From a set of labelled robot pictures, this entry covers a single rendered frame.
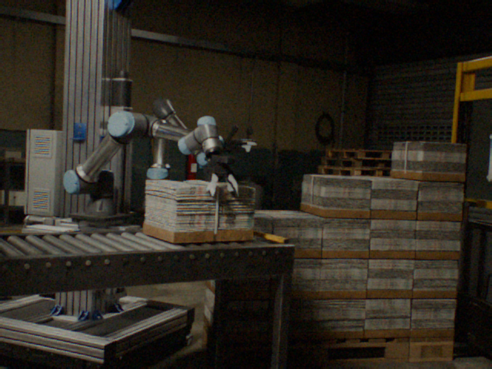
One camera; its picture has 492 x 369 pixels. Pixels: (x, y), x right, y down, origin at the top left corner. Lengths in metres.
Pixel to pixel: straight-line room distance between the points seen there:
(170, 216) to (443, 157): 1.87
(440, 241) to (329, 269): 0.71
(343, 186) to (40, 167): 1.67
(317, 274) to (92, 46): 1.73
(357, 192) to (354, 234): 0.24
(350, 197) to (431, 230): 0.55
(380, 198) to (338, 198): 0.26
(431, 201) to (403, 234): 0.26
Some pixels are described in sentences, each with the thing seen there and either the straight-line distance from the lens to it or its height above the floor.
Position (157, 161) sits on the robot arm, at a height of 1.09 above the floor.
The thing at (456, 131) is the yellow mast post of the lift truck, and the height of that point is 1.39.
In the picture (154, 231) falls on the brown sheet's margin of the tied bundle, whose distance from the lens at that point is 2.58.
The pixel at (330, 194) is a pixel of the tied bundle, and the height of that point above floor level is 0.97.
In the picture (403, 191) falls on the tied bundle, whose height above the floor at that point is 1.00.
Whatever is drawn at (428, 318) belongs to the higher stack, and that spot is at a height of 0.25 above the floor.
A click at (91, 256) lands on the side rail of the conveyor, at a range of 2.18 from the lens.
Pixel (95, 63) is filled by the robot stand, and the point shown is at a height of 1.60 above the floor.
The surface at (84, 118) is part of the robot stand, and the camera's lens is 3.46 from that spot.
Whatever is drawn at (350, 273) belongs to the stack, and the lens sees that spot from 3.58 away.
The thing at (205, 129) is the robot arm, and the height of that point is 1.26.
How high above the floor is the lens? 1.18
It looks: 3 degrees down
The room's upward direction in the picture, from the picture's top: 3 degrees clockwise
